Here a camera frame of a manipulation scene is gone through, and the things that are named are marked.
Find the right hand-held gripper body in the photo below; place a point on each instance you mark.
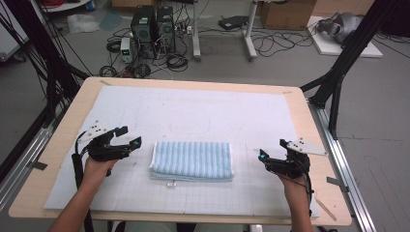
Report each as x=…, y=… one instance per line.
x=290, y=166

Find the white power supply unit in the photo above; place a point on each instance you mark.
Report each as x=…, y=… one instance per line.
x=125, y=50

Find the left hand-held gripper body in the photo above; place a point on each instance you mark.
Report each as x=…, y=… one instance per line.
x=103, y=151

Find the black metal frame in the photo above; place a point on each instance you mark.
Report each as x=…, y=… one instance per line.
x=54, y=74
x=341, y=61

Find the aluminium rail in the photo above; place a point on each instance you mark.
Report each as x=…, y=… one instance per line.
x=22, y=164
x=341, y=167

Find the person's left hand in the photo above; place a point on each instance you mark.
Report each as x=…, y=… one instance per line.
x=98, y=174

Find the blue striped towel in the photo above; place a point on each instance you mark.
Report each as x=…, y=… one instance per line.
x=191, y=159

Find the person's right hand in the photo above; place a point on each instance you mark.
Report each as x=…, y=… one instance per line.
x=295, y=188

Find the white floor board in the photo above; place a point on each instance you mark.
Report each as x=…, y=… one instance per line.
x=328, y=48

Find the grey headset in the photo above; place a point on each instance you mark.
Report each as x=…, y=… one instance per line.
x=341, y=25

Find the white grid mat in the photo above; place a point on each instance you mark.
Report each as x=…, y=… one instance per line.
x=161, y=112

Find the white desk leg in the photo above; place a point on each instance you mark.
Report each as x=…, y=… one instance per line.
x=249, y=35
x=195, y=32

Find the clear plastic bag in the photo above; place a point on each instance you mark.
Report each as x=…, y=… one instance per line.
x=82, y=23

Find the wide black computer tower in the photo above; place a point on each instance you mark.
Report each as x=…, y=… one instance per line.
x=143, y=29

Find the large cardboard box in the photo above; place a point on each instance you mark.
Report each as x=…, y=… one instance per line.
x=286, y=14

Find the narrow black computer tower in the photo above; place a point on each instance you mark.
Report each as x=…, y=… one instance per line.
x=165, y=29

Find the black flat box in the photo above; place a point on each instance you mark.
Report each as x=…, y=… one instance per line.
x=232, y=22

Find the black tape piece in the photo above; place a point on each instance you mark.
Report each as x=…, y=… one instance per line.
x=336, y=183
x=38, y=165

